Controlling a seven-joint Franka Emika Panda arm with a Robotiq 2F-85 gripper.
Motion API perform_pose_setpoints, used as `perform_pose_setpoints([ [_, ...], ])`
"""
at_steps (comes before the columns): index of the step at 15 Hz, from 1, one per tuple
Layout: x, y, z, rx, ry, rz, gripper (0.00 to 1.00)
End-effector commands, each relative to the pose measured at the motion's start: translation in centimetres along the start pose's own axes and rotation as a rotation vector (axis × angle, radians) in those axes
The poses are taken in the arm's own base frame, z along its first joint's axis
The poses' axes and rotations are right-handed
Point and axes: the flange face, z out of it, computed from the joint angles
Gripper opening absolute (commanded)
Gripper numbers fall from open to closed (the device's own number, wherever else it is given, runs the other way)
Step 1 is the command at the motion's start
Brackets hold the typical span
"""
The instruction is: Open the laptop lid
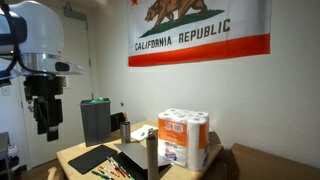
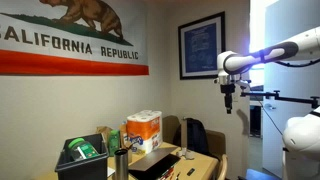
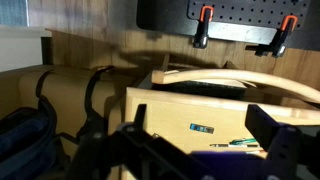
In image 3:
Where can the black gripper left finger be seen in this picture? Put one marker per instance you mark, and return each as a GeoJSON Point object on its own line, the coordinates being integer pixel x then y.
{"type": "Point", "coordinates": [140, 116]}

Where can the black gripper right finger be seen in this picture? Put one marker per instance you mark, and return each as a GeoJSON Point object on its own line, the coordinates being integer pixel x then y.
{"type": "Point", "coordinates": [263, 128]}

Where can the green pen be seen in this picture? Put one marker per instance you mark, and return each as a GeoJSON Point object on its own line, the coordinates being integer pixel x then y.
{"type": "Point", "coordinates": [243, 141]}

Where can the grey pen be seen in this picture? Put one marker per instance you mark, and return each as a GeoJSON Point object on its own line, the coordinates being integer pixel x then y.
{"type": "Point", "coordinates": [233, 145]}

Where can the small blue black label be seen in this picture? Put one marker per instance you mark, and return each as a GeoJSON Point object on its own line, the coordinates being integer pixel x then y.
{"type": "Point", "coordinates": [201, 128]}

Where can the wooden chair with tan cushion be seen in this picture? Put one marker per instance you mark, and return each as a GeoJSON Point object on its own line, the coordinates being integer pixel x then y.
{"type": "Point", "coordinates": [216, 75]}

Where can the orange black spring clamp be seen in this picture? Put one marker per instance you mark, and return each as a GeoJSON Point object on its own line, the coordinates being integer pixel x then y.
{"type": "Point", "coordinates": [283, 36]}
{"type": "Point", "coordinates": [203, 28]}

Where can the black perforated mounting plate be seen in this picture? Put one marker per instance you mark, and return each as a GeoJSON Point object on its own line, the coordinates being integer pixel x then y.
{"type": "Point", "coordinates": [166, 16]}

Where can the dark blue backpack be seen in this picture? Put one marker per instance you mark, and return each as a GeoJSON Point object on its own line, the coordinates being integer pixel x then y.
{"type": "Point", "coordinates": [23, 140]}

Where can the white low cabinet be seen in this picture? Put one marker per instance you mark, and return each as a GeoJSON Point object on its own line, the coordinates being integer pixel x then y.
{"type": "Point", "coordinates": [20, 50]}

